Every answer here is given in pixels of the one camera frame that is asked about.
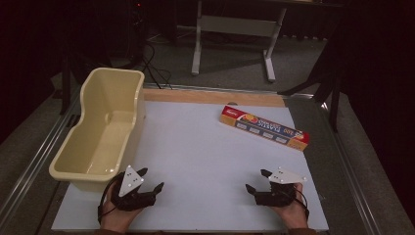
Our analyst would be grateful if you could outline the white table mat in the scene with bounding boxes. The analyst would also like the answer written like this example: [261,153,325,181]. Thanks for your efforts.
[51,100,330,233]

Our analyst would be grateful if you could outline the person's left hand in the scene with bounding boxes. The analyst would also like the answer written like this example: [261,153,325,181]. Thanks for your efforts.
[100,188,145,234]

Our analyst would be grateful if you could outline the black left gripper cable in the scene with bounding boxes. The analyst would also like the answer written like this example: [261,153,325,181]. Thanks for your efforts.
[96,172,125,226]

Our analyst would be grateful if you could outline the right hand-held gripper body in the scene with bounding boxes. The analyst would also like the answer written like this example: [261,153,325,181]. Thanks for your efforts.
[254,166,308,208]

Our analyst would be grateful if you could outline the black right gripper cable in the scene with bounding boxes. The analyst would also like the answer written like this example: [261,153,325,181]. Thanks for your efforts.
[292,186,310,219]

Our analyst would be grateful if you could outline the long plastic wrap box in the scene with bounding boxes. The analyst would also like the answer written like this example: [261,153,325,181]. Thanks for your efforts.
[219,104,310,153]

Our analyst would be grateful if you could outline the black floor cables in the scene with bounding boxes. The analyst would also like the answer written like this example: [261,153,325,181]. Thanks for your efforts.
[139,41,174,90]

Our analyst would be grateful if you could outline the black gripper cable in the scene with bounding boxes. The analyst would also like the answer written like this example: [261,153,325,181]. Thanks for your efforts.
[96,172,125,226]
[292,186,310,219]

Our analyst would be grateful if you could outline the black stand legs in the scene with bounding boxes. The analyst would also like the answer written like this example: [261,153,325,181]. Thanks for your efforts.
[277,32,345,133]

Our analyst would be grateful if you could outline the cream plastic tub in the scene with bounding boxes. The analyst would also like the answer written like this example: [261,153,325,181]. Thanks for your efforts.
[48,67,147,193]

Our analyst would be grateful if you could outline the wooden board strip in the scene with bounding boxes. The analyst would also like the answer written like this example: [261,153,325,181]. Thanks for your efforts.
[143,88,287,109]

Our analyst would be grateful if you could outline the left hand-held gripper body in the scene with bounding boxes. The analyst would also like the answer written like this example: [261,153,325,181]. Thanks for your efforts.
[111,164,158,212]

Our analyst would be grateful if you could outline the person's right hand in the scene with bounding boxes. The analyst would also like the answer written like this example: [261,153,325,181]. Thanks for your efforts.
[270,182,310,230]

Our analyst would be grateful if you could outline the white metal table frame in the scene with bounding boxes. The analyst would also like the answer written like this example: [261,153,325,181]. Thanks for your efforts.
[191,0,289,83]

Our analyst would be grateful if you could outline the metal table rail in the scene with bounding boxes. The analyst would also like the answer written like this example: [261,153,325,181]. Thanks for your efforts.
[0,94,81,227]
[320,100,384,235]
[142,82,315,100]

